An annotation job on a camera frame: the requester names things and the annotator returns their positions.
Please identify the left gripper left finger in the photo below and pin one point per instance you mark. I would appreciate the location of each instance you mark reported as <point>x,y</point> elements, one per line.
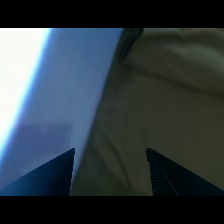
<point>50,176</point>

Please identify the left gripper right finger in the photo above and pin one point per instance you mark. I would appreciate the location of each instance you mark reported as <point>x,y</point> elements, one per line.
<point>180,180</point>

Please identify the brown trousers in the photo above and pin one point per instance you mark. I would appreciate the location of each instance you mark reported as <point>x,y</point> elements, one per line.
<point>160,100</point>

